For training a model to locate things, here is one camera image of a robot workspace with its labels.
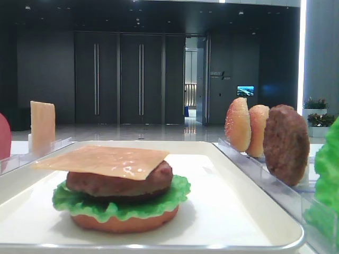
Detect orange cheese slice back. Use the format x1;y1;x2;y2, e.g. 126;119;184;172
30;101;56;151

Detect potted plant white planter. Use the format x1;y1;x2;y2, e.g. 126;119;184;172
302;97;335;138

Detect upright green lettuce leaf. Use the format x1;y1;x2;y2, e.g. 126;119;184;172
305;120;338;246

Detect red tomato slice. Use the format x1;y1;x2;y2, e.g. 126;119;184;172
0;114;12;160

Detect clear acrylic rail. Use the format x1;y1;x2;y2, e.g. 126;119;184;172
218;138;338;253
1;134;74;175

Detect right clear acrylic rail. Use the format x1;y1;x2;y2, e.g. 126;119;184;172
218;138;338;253

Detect plain bun half upright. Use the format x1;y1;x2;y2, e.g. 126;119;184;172
246;104;270;158

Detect bottom bun on tray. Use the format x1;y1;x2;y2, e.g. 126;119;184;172
71;206;179;234

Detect dark double doors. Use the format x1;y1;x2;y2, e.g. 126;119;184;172
75;32;185;124

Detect upright meat patty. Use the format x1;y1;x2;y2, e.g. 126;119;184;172
263;104;310;186

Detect left clear acrylic rail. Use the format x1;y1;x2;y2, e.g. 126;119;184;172
1;134;74;175

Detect lettuce leaf on tray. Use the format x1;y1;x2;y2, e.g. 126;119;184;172
52;175;191;223

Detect meat patty on tray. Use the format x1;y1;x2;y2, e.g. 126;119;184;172
66;161;173;197

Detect sesame bun half upright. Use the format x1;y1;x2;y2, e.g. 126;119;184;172
225;97;251;152

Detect wall display screen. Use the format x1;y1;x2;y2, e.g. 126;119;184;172
237;86;254;97

